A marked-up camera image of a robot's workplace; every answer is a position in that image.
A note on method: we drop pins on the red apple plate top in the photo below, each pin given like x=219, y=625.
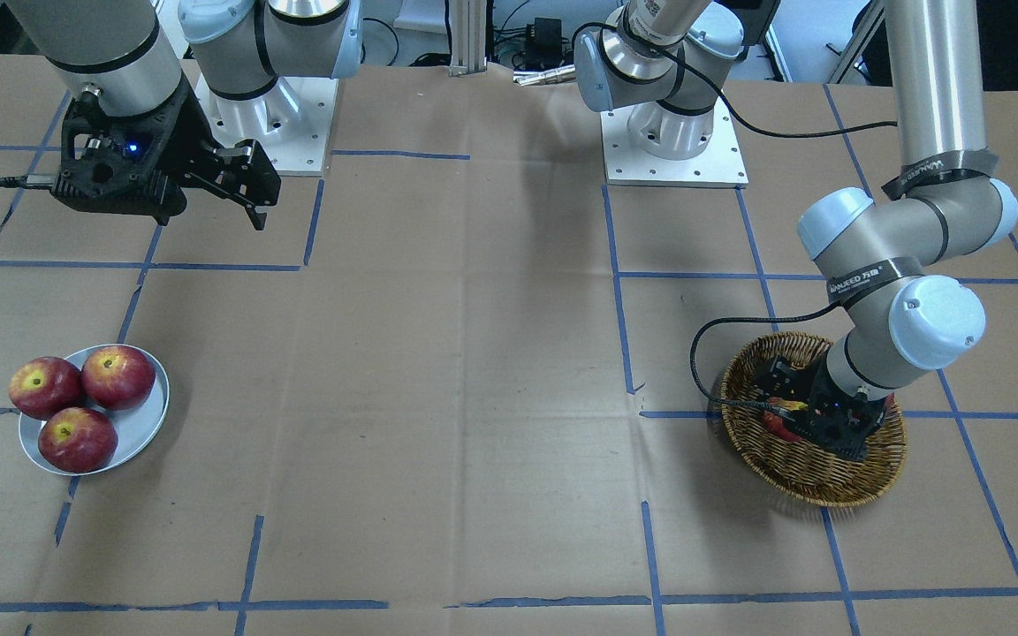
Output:
x=118, y=376

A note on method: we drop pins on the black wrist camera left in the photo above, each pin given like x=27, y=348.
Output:
x=848, y=423

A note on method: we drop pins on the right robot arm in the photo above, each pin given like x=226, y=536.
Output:
x=241, y=47

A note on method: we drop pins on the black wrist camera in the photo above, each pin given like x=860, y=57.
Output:
x=848, y=423
x=114, y=165

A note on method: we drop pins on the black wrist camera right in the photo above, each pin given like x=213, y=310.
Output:
x=114, y=165

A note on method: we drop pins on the red yellow apple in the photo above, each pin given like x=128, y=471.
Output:
x=777, y=424

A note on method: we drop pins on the woven wicker basket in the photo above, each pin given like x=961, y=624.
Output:
x=801, y=434

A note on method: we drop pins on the red apple plate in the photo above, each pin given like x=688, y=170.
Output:
x=118, y=376
x=78, y=440
x=46, y=386

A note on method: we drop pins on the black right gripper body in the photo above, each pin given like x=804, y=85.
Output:
x=180, y=132

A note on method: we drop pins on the white plate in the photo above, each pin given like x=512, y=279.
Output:
x=136, y=427

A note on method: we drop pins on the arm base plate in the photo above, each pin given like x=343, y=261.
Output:
x=646, y=145
x=292, y=122

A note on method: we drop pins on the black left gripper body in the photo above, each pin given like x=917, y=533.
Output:
x=825, y=382

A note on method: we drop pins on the aluminium profile post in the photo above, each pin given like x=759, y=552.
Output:
x=468, y=34

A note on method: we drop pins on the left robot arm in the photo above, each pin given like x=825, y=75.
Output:
x=945, y=201

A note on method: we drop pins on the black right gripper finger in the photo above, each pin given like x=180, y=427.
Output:
x=245, y=175

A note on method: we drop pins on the black power adapter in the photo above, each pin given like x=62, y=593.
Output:
x=545, y=40

